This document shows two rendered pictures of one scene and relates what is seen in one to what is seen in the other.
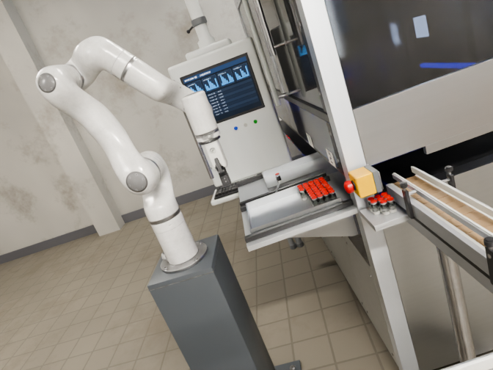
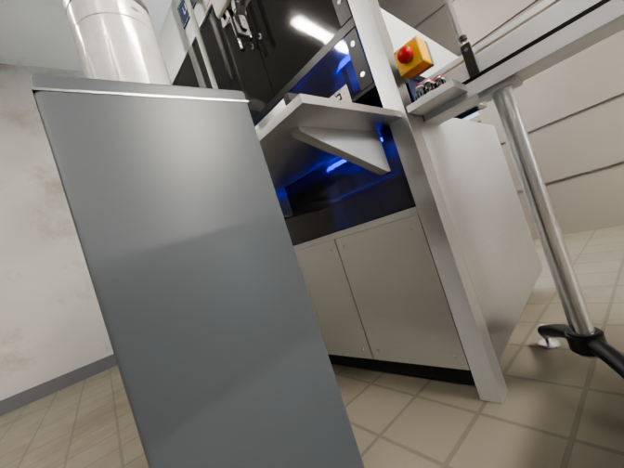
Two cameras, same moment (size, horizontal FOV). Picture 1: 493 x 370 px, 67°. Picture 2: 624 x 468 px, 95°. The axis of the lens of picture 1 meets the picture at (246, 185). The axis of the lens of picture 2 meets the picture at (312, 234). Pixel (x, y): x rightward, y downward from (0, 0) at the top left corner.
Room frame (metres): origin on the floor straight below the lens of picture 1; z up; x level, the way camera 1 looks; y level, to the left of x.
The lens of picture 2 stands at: (0.82, 0.51, 0.60)
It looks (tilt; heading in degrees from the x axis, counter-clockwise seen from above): 1 degrees up; 314
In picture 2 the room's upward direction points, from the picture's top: 18 degrees counter-clockwise
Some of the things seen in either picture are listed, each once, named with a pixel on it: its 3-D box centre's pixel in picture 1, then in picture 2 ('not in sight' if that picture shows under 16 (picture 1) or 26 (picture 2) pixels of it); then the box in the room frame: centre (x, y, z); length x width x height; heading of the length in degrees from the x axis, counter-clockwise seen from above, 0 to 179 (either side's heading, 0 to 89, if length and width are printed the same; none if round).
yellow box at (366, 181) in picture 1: (364, 181); (413, 58); (1.07, -0.35, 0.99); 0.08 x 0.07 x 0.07; 87
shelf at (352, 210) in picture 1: (293, 192); (288, 164); (1.50, -0.18, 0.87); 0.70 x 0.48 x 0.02; 177
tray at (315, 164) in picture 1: (298, 170); not in sight; (1.66, -0.26, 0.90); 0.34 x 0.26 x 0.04; 87
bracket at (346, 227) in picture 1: (309, 233); (347, 154); (1.25, -0.16, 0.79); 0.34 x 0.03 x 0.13; 87
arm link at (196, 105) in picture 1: (199, 112); not in sight; (1.27, 0.06, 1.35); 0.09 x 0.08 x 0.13; 174
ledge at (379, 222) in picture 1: (387, 213); (438, 99); (1.05, -0.39, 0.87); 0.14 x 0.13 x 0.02; 87
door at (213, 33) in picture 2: (274, 35); (229, 68); (1.85, -0.37, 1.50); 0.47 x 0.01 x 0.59; 177
